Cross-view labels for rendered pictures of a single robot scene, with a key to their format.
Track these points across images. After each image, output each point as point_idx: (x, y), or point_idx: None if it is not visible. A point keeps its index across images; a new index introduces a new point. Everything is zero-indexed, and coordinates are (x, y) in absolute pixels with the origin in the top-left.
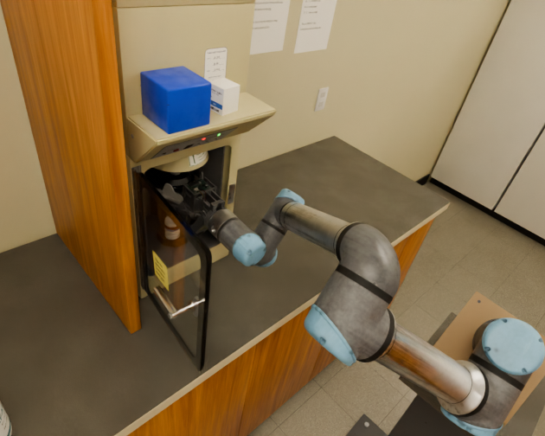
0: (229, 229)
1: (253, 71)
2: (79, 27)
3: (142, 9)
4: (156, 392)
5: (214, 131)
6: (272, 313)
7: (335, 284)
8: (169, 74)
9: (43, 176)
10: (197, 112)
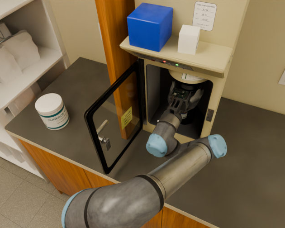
0: (158, 125)
1: None
2: None
3: None
4: (95, 163)
5: (164, 59)
6: (173, 198)
7: (92, 189)
8: (150, 9)
9: None
10: (149, 40)
